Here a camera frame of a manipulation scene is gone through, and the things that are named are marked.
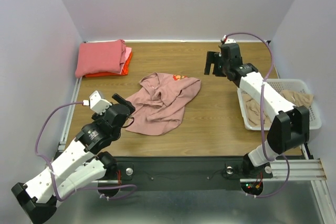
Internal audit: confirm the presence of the dusty pink printed t-shirt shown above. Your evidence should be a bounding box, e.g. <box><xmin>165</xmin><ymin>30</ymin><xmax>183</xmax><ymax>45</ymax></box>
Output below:
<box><xmin>126</xmin><ymin>72</ymin><xmax>201</xmax><ymax>136</ymax></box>

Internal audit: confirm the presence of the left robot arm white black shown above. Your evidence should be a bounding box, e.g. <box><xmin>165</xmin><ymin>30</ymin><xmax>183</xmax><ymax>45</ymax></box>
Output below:
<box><xmin>11</xmin><ymin>91</ymin><xmax>135</xmax><ymax>223</ymax></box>

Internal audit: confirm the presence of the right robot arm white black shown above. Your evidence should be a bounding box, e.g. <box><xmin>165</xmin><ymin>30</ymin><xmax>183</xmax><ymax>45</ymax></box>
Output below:
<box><xmin>204</xmin><ymin>43</ymin><xmax>310</xmax><ymax>177</ymax></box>

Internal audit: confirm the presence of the folded orange red t-shirt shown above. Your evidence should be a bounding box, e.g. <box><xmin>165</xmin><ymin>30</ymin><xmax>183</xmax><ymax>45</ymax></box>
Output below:
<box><xmin>85</xmin><ymin>52</ymin><xmax>133</xmax><ymax>78</ymax></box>

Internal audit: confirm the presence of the folded coral pink t-shirt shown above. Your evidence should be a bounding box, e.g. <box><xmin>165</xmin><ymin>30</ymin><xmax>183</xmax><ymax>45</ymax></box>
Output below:
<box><xmin>75</xmin><ymin>39</ymin><xmax>126</xmax><ymax>78</ymax></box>

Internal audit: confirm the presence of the folded light pink t-shirt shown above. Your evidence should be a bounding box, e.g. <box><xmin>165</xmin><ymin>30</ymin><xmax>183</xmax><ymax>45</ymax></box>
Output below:
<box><xmin>119</xmin><ymin>47</ymin><xmax>132</xmax><ymax>76</ymax></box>

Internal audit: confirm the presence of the beige crumpled t-shirt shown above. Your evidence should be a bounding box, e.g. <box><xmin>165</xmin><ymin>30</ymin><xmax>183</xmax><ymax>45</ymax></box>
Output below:
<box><xmin>242</xmin><ymin>90</ymin><xmax>313</xmax><ymax>127</ymax></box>

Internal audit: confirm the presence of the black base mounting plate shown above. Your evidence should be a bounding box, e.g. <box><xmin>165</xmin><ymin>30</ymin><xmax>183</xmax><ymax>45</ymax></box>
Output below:
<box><xmin>97</xmin><ymin>156</ymin><xmax>274</xmax><ymax>192</ymax></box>

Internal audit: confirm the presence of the white plastic laundry basket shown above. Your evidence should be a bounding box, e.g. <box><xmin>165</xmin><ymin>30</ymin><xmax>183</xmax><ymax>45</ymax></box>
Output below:
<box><xmin>237</xmin><ymin>79</ymin><xmax>322</xmax><ymax>131</ymax></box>

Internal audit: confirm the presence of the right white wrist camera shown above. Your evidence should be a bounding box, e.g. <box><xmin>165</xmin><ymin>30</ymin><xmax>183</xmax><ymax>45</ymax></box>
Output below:
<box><xmin>220</xmin><ymin>35</ymin><xmax>236</xmax><ymax>44</ymax></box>

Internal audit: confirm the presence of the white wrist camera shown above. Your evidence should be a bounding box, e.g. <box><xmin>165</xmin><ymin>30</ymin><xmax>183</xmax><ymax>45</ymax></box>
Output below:
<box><xmin>220</xmin><ymin>35</ymin><xmax>236</xmax><ymax>44</ymax></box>
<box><xmin>82</xmin><ymin>90</ymin><xmax>112</xmax><ymax>115</ymax></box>

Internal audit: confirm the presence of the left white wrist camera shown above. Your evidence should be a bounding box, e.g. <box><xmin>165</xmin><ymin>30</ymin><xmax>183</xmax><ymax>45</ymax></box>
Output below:
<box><xmin>82</xmin><ymin>90</ymin><xmax>112</xmax><ymax>115</ymax></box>

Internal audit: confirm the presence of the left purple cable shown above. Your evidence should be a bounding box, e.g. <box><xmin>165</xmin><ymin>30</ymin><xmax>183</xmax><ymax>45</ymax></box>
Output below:
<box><xmin>35</xmin><ymin>100</ymin><xmax>138</xmax><ymax>201</ymax></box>

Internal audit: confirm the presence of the aluminium frame rail left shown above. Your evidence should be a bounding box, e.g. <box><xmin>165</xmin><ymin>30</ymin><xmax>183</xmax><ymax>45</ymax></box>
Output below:
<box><xmin>54</xmin><ymin>78</ymin><xmax>82</xmax><ymax>159</ymax></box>

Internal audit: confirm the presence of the aluminium frame rail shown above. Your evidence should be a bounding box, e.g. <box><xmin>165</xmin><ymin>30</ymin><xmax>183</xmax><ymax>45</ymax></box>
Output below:
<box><xmin>54</xmin><ymin>78</ymin><xmax>82</xmax><ymax>159</ymax></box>
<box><xmin>270</xmin><ymin>159</ymin><xmax>327</xmax><ymax>181</ymax></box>

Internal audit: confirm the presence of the aluminium frame rail front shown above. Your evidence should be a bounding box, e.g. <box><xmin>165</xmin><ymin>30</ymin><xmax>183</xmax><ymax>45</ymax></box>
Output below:
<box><xmin>270</xmin><ymin>159</ymin><xmax>327</xmax><ymax>181</ymax></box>

